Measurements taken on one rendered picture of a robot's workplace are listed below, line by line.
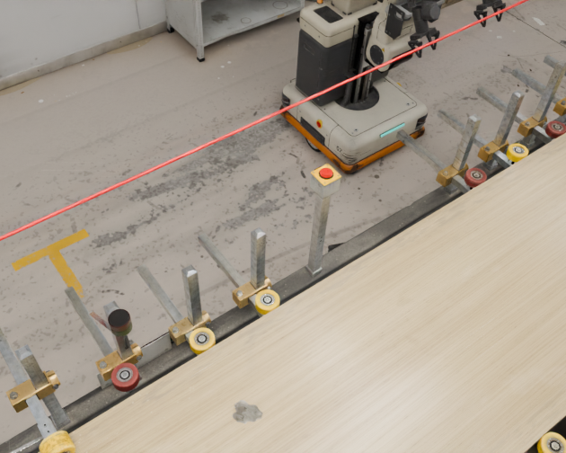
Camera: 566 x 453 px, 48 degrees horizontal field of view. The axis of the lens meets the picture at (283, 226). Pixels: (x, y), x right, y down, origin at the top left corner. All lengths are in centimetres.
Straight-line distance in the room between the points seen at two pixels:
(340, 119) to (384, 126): 25
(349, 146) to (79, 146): 160
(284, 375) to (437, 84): 296
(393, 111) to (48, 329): 218
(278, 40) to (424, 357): 314
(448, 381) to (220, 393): 68
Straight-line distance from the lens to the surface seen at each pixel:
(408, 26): 341
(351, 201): 362
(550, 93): 295
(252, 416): 190
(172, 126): 405
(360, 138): 359
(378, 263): 223
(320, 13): 353
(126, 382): 199
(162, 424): 192
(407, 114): 380
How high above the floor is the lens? 266
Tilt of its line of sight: 50 degrees down
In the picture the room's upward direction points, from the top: 4 degrees clockwise
